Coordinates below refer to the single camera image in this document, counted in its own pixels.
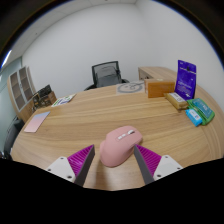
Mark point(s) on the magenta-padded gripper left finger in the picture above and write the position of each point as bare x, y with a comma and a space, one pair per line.
78, 160

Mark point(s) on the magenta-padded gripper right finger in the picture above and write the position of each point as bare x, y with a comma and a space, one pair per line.
151, 160

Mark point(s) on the pink computer mouse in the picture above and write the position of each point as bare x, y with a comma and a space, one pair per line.
118, 146

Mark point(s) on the small blue box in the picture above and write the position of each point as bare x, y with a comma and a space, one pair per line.
194, 117

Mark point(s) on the white green purple sticker sheet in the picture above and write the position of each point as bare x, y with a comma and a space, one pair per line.
63, 100

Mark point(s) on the small tan box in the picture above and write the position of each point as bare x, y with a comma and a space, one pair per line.
176, 100

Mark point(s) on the brown cardboard box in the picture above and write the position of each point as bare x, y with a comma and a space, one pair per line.
49, 99
36, 102

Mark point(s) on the orange brown box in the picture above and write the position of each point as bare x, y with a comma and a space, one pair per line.
160, 89

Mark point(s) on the black armchair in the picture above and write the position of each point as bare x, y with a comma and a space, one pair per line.
11, 133

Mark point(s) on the green packet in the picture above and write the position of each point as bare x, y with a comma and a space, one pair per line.
204, 110

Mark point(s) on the black box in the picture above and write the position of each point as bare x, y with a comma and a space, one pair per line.
44, 90

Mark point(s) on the purple hanging package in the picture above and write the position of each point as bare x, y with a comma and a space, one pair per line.
185, 80

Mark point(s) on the wooden side desk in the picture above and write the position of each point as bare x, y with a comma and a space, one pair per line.
156, 71

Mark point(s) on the grey backpack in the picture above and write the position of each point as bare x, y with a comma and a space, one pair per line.
108, 76

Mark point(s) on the wooden shelf unit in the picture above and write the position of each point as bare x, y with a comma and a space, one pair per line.
20, 90

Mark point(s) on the black mesh office chair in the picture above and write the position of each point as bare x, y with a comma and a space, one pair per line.
100, 70

